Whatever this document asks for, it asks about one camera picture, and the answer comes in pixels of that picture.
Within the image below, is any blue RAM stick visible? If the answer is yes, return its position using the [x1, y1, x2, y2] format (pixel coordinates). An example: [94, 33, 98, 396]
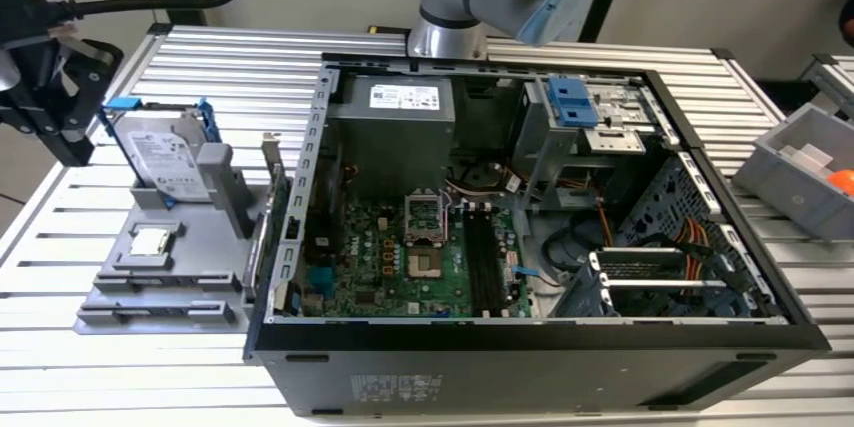
[115, 272, 226, 284]

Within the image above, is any black RAM slot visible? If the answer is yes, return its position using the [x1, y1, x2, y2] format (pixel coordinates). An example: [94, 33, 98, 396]
[474, 204, 495, 317]
[483, 204, 506, 317]
[465, 204, 486, 317]

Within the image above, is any hard disk in blue carrier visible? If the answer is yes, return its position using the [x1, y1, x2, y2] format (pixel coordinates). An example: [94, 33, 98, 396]
[96, 96, 216, 209]

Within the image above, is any silver CPU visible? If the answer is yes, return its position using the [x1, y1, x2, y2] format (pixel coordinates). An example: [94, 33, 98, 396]
[128, 227, 168, 256]

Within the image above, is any grey plastic parts rack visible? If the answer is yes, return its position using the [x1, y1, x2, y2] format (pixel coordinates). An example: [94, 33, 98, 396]
[74, 139, 269, 337]

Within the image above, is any grey power supply unit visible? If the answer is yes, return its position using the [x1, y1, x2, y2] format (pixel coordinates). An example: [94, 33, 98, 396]
[326, 74, 459, 198]

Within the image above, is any metal socket cover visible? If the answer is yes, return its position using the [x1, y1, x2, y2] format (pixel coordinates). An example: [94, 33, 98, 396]
[403, 189, 447, 246]

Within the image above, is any CPU socket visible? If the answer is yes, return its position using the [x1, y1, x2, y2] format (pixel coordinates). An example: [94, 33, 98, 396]
[403, 244, 449, 283]

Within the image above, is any black round fan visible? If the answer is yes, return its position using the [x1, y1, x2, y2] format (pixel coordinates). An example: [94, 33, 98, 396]
[457, 159, 519, 196]

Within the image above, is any green motherboard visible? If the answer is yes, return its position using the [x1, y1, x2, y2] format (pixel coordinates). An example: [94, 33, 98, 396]
[299, 194, 539, 319]

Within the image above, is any grey metal drive cage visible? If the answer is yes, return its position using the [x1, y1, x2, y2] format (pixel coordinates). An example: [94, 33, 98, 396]
[513, 74, 679, 211]

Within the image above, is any blue plastic drive latch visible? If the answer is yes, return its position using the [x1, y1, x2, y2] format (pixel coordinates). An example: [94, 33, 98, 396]
[545, 75, 597, 129]

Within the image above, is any black grey PC case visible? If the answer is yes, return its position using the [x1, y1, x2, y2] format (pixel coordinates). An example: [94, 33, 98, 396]
[240, 49, 833, 418]

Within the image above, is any grey metal disk bay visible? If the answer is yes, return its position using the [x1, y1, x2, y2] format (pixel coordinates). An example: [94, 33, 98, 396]
[551, 241, 780, 319]

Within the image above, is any grey plastic bin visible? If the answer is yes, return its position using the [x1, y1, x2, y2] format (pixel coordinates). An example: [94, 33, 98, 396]
[733, 102, 854, 248]

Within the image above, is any white plastic block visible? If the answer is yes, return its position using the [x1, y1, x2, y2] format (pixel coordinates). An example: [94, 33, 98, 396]
[777, 143, 836, 173]

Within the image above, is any orange ball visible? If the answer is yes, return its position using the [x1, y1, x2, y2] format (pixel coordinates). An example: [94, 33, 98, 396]
[824, 169, 854, 197]

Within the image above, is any black camera bracket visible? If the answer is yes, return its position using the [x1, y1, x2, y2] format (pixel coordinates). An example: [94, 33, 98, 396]
[59, 38, 127, 103]

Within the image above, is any black flat cable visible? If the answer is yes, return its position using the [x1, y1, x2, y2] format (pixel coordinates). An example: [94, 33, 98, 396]
[541, 221, 606, 276]

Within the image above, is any thin orange wire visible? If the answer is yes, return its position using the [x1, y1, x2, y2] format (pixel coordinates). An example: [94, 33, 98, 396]
[595, 196, 614, 248]

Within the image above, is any orange yellow red wire bundle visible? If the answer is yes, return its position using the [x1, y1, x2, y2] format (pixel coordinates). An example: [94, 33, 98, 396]
[671, 219, 714, 282]

